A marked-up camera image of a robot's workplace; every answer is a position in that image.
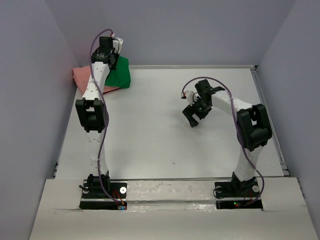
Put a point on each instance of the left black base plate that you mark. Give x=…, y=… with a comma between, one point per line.
x=96, y=199

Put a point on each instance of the dark red folded t shirt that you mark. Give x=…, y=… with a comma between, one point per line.
x=109, y=89

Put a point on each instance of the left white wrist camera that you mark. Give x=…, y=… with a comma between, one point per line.
x=117, y=44

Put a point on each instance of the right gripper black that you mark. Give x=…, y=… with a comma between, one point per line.
x=189, y=110

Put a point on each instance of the white cardboard front cover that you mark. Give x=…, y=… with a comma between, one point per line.
x=173, y=210

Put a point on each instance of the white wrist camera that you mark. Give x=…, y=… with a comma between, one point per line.
x=190, y=96
x=117, y=44

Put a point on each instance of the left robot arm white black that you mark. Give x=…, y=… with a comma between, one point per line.
x=92, y=112

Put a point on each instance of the green t shirt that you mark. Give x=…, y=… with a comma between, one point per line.
x=120, y=77

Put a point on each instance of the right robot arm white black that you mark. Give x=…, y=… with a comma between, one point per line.
x=253, y=131

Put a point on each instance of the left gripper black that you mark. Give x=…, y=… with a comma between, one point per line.
x=116, y=56

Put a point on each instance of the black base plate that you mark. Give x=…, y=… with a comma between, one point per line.
x=228, y=198
x=96, y=199

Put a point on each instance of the pink folded t shirt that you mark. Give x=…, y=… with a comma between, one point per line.
x=81, y=77

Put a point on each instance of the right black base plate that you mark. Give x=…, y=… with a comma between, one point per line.
x=228, y=198

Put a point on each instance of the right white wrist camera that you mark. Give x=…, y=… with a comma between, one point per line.
x=190, y=96

